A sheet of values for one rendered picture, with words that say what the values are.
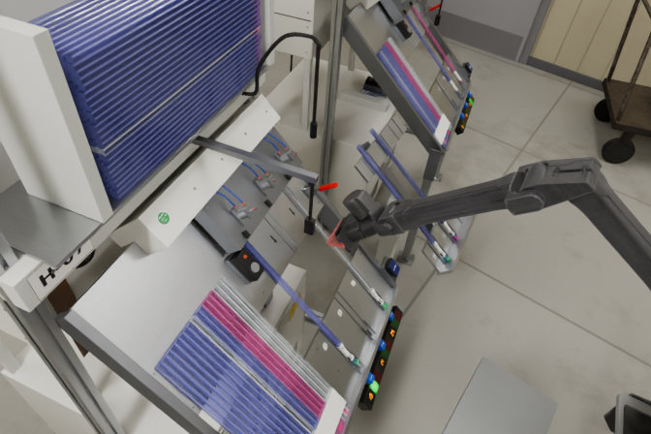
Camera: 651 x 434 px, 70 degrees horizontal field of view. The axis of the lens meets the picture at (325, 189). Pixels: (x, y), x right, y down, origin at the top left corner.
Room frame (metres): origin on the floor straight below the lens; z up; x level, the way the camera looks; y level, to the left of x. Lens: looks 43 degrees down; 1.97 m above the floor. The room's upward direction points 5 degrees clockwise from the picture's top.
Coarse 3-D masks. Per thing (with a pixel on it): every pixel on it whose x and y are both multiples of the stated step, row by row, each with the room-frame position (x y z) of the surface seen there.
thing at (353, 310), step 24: (360, 264) 0.89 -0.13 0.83; (336, 288) 0.79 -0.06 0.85; (360, 288) 0.83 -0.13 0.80; (384, 288) 0.88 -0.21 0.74; (336, 312) 0.72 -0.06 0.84; (360, 312) 0.76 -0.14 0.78; (336, 336) 0.66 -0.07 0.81; (360, 336) 0.70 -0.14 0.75; (312, 360) 0.57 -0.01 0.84; (336, 360) 0.60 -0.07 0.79; (360, 360) 0.64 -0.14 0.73; (336, 384) 0.55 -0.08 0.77
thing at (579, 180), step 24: (552, 168) 0.68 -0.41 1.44; (576, 168) 0.66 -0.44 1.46; (600, 168) 0.66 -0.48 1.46; (552, 192) 0.63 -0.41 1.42; (576, 192) 0.62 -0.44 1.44; (600, 192) 0.61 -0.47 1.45; (600, 216) 0.61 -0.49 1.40; (624, 216) 0.60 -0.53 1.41; (624, 240) 0.58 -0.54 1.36; (648, 240) 0.58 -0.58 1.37; (648, 264) 0.56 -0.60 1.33; (648, 288) 0.56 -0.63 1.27
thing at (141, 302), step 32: (192, 224) 0.69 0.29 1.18; (288, 224) 0.85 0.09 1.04; (128, 256) 0.56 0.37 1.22; (160, 256) 0.59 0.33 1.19; (192, 256) 0.63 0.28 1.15; (224, 256) 0.67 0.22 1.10; (288, 256) 0.77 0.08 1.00; (96, 288) 0.48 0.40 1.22; (128, 288) 0.51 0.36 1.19; (160, 288) 0.54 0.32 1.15; (192, 288) 0.57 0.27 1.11; (256, 288) 0.65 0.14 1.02; (96, 320) 0.43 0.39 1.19; (128, 320) 0.45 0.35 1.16; (160, 320) 0.48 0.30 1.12; (128, 352) 0.41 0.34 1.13; (160, 352) 0.43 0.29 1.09
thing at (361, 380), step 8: (392, 288) 0.89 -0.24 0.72; (392, 296) 0.85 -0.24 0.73; (392, 304) 0.83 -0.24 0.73; (384, 312) 0.80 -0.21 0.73; (384, 320) 0.77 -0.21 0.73; (376, 328) 0.75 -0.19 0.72; (384, 328) 0.74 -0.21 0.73; (376, 336) 0.72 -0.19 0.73; (376, 344) 0.69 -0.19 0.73; (368, 352) 0.67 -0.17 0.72; (376, 352) 0.67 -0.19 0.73; (368, 360) 0.64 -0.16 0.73; (368, 368) 0.61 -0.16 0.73; (360, 376) 0.59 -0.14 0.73; (360, 384) 0.57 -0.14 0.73; (360, 392) 0.55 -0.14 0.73; (352, 400) 0.52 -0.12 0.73; (352, 408) 0.50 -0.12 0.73; (352, 416) 0.48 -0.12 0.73; (344, 424) 0.46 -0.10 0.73; (344, 432) 0.44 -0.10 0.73
